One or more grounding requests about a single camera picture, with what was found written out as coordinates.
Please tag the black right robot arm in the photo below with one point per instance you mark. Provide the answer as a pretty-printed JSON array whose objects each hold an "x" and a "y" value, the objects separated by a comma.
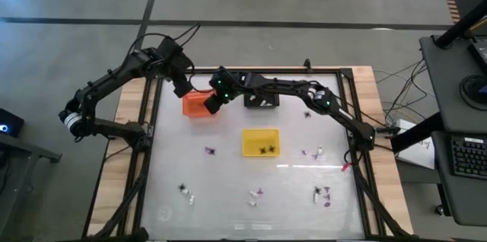
[{"x": 289, "y": 86}]

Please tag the black pole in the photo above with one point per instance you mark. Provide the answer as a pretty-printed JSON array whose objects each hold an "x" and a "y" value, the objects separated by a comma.
[{"x": 456, "y": 29}]

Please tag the black keyboard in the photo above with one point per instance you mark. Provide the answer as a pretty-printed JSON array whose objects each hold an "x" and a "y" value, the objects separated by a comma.
[{"x": 470, "y": 158}]

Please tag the orange plastic basket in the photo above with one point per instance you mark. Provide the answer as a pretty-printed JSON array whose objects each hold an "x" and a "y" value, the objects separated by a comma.
[{"x": 192, "y": 105}]

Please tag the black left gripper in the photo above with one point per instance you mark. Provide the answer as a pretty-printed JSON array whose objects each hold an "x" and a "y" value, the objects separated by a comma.
[{"x": 179, "y": 63}]

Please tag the black caster wheel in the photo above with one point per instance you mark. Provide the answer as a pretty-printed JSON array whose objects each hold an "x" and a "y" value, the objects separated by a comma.
[{"x": 439, "y": 209}]

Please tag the black round monitor base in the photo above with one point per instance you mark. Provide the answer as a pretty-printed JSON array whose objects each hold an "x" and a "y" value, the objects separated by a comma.
[{"x": 466, "y": 93}]

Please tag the yellow plastic basket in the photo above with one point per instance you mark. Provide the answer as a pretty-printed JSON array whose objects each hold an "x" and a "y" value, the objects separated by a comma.
[{"x": 255, "y": 139}]

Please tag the dark grey desk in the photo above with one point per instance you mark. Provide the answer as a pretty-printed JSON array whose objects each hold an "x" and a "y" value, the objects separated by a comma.
[
  {"x": 468, "y": 200},
  {"x": 445, "y": 82}
]

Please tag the black plastic basket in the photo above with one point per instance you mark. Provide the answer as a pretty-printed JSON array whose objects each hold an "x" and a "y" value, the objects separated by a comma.
[{"x": 274, "y": 101}]

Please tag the black monitor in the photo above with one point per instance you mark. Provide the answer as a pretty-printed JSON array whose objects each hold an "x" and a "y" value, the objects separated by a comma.
[{"x": 480, "y": 53}]

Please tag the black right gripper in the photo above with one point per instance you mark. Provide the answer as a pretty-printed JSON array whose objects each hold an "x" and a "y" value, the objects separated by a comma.
[{"x": 228, "y": 84}]

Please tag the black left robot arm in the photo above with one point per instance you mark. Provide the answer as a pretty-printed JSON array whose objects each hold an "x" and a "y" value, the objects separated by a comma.
[{"x": 110, "y": 76}]

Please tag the black box with blue light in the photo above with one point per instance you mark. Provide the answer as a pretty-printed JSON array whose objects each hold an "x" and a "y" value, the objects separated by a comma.
[{"x": 11, "y": 122}]

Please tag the dark grey side table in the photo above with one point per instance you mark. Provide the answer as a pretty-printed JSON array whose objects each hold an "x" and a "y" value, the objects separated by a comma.
[{"x": 23, "y": 148}]

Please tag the black desk support bar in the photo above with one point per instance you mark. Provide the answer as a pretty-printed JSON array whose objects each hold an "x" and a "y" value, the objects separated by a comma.
[{"x": 418, "y": 131}]

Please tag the black frame clamp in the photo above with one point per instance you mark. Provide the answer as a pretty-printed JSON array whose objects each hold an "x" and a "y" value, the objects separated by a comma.
[{"x": 307, "y": 65}]

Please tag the black aluminium table frame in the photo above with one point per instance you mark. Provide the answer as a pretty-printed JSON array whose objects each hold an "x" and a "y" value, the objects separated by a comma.
[{"x": 323, "y": 71}]

